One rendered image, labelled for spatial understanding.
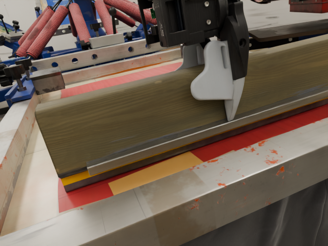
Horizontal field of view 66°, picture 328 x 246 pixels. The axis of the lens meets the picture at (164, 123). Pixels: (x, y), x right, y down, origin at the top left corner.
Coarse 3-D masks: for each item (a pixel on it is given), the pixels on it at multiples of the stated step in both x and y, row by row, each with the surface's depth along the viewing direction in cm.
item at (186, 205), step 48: (0, 144) 34; (288, 144) 22; (0, 192) 26; (144, 192) 20; (192, 192) 19; (240, 192) 20; (288, 192) 22; (0, 240) 17; (48, 240) 17; (96, 240) 16; (144, 240) 18
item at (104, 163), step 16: (304, 96) 33; (320, 96) 33; (256, 112) 30; (272, 112) 31; (192, 128) 29; (208, 128) 28; (224, 128) 29; (144, 144) 27; (160, 144) 27; (176, 144) 28; (96, 160) 26; (112, 160) 26; (128, 160) 26
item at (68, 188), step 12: (300, 108) 36; (312, 108) 37; (264, 120) 34; (276, 120) 35; (228, 132) 32; (240, 132) 33; (192, 144) 31; (204, 144) 32; (156, 156) 30; (168, 156) 30; (120, 168) 29; (132, 168) 29; (84, 180) 28; (96, 180) 28
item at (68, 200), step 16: (112, 80) 79; (128, 80) 75; (64, 96) 69; (208, 144) 32; (224, 144) 32; (208, 160) 29; (64, 192) 28; (80, 192) 27; (96, 192) 27; (64, 208) 25
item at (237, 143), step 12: (144, 72) 82; (156, 72) 79; (324, 108) 36; (288, 120) 35; (300, 120) 34; (312, 120) 34; (252, 132) 33; (264, 132) 33; (276, 132) 32; (228, 144) 31; (240, 144) 31
